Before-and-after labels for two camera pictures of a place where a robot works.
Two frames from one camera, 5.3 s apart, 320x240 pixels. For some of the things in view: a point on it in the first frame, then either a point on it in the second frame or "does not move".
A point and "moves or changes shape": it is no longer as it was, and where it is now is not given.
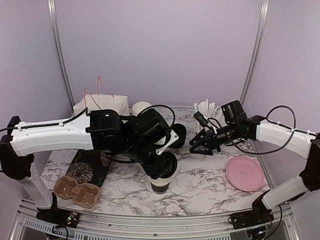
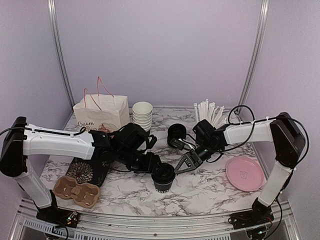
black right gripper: [211, 144] to [190, 158]
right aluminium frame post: [263, 19] does not move
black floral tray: [89, 166] does not move
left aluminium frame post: [53, 26] does not move
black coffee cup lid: [168, 165] moves or changes shape
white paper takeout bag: [119, 103] does not move
